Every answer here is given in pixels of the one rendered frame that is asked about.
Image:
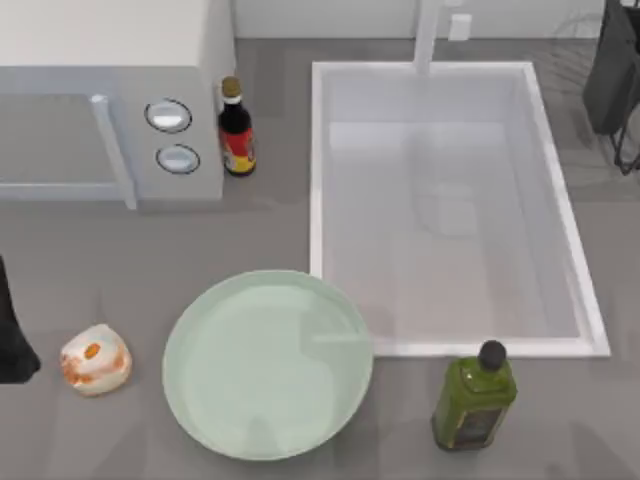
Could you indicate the white sink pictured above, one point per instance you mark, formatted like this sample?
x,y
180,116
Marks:
x,y
450,210

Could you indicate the dark sauce bottle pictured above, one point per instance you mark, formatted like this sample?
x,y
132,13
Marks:
x,y
236,135

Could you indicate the pale green plate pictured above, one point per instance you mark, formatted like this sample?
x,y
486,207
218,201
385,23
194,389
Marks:
x,y
267,365

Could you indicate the pale microwave oven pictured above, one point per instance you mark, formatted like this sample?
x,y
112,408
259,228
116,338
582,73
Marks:
x,y
205,150

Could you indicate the round microwave knob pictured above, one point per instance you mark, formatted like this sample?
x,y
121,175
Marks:
x,y
177,159
168,115

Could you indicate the green bottle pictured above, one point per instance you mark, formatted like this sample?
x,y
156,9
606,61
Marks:
x,y
475,405

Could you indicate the tall white tap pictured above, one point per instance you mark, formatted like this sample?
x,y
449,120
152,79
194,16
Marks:
x,y
426,35

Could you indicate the white and orange bread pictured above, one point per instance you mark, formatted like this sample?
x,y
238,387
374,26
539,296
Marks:
x,y
95,360

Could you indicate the microwave oven door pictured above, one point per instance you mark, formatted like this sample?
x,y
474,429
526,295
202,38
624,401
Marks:
x,y
50,145

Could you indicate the white wall socket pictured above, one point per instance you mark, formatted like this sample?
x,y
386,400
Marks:
x,y
459,27

